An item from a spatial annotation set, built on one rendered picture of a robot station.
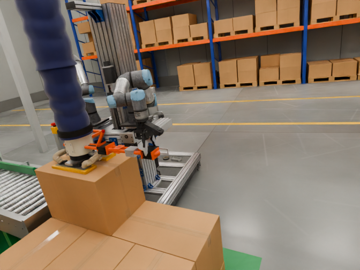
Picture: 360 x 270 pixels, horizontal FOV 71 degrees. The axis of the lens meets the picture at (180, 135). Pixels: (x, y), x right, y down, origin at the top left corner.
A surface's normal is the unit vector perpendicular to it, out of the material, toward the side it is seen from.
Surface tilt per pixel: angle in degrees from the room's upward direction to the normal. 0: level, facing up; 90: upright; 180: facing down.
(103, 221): 90
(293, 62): 90
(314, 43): 90
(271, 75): 90
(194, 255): 0
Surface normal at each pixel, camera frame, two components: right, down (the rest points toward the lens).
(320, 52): -0.36, 0.36
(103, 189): 0.87, 0.05
